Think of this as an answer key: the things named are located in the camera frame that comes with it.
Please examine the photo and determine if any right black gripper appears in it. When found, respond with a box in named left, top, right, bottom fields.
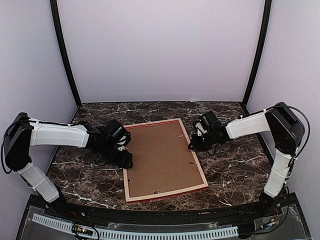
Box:
left=189, top=130, right=216, bottom=151

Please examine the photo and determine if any grey slotted cable duct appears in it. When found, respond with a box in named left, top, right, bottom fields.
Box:
left=31, top=213, right=239, bottom=240

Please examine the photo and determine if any left black corner post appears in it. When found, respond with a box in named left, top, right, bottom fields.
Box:
left=49, top=0, right=82, bottom=108

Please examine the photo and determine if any black front table rail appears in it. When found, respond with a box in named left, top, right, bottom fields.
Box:
left=29, top=193, right=297, bottom=226

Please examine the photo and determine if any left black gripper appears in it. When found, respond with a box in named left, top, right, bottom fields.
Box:
left=99, top=140, right=133, bottom=169

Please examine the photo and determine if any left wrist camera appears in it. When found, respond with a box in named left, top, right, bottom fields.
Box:
left=117, top=140, right=129, bottom=151

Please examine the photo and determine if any wooden picture frame red edge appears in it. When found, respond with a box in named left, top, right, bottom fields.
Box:
left=122, top=118, right=210, bottom=203

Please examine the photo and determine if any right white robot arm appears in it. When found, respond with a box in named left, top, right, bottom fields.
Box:
left=188, top=102, right=311, bottom=198

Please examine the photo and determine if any right black corner post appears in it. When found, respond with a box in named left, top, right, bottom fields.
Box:
left=241, top=0, right=272, bottom=108

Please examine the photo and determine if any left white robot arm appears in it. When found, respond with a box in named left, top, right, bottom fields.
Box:
left=0, top=112, right=133, bottom=218

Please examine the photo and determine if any brown backing board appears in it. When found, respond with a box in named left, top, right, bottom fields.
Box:
left=124, top=121, right=206, bottom=199

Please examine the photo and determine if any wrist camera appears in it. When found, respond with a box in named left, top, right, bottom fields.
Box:
left=194, top=121, right=207, bottom=137
left=117, top=140, right=129, bottom=151

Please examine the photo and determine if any black corner post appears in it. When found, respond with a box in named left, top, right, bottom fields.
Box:
left=49, top=0, right=82, bottom=108
left=241, top=0, right=272, bottom=108

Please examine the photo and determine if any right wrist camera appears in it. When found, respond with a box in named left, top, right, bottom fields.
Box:
left=194, top=121, right=207, bottom=137

